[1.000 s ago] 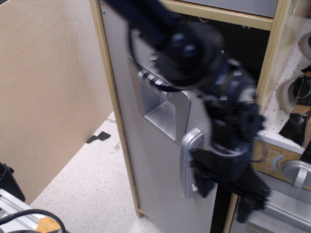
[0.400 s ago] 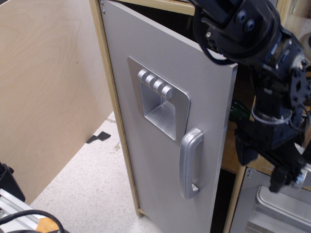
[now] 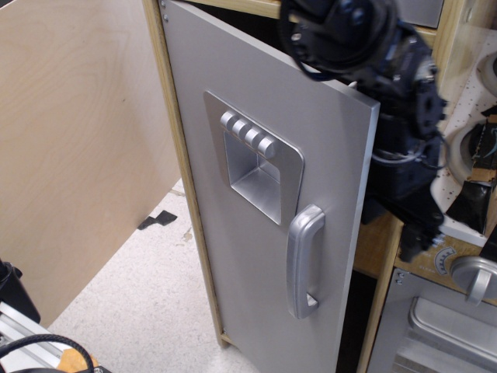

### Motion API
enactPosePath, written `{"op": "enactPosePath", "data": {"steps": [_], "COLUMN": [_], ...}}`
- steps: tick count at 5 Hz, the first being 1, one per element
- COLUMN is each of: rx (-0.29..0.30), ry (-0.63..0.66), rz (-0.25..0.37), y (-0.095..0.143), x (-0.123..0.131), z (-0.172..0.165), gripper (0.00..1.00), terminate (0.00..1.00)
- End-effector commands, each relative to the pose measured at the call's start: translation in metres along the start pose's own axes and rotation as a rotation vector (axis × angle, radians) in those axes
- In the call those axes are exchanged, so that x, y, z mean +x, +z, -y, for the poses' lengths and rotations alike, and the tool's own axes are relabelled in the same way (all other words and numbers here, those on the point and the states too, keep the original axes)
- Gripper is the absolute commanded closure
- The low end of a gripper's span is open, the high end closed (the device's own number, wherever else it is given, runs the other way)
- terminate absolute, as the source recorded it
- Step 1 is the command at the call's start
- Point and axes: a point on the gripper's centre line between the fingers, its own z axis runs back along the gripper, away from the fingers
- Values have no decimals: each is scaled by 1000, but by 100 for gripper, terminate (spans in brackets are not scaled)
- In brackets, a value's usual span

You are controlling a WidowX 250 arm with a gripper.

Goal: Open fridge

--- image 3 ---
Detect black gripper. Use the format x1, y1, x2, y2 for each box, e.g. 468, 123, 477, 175
362, 155, 443, 263

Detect grey toy fridge door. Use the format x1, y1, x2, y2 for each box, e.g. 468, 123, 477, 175
161, 1, 380, 372

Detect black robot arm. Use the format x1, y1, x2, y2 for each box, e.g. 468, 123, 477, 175
280, 1, 449, 263

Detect silver oven knob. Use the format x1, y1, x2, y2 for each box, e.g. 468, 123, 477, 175
450, 256, 496, 306

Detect grey toy oven door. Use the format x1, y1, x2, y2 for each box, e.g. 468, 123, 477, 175
367, 269, 496, 372

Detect white toy stove top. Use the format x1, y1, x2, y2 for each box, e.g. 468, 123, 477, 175
430, 27, 497, 247

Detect silver ice dispenser panel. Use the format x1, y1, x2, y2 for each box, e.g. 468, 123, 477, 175
203, 91, 304, 226

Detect grey upper freezer door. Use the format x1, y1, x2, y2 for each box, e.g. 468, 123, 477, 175
395, 0, 444, 28

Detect black tape on floor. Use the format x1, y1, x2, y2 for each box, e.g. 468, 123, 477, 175
137, 211, 177, 230

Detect light plywood board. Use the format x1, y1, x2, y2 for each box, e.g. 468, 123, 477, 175
1, 1, 179, 326

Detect orange tape piece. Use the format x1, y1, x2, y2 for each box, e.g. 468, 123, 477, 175
57, 348, 88, 372

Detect black box at left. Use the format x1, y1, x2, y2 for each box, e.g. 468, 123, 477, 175
1, 261, 41, 323

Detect wooden toy kitchen frame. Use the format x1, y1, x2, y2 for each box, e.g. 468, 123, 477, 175
141, 0, 497, 373

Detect silver fridge door handle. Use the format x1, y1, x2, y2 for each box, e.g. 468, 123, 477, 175
286, 204, 325, 319

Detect silver oven door handle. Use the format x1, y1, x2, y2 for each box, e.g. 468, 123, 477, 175
408, 298, 496, 365

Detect aluminium rail base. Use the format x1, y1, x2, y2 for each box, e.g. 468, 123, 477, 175
0, 301, 75, 373

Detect black braided cable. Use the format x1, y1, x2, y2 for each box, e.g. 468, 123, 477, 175
0, 333, 95, 373

